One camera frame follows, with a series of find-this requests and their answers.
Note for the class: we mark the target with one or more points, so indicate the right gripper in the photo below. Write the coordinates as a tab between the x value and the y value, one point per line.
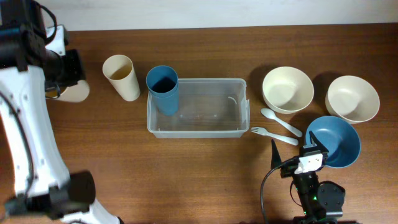
288	167

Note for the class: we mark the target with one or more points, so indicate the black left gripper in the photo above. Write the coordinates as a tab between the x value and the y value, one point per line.
74	56

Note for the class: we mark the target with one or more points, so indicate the cream cup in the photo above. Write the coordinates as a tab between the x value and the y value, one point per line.
119	70
73	94

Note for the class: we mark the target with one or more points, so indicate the blue cup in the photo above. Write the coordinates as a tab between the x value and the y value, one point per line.
162	81
167	105

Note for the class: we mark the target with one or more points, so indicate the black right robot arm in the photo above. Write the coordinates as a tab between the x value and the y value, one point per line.
321	201

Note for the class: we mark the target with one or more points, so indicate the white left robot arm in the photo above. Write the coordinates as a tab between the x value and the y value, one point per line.
43	184

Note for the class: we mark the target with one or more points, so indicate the cream bowl near container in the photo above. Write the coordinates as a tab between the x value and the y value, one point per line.
287	90

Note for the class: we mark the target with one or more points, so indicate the clear plastic storage container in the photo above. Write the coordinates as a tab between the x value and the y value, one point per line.
208	108

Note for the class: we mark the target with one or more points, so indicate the white plastic fork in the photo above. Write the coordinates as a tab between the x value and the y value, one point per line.
265	132

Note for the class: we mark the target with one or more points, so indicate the blue bowl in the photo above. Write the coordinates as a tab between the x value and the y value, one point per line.
339	137

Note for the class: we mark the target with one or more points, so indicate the white plastic spoon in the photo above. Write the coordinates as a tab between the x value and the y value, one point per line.
268	113

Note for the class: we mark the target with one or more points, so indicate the cream bowl far right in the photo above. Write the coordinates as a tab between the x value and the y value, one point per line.
353	99

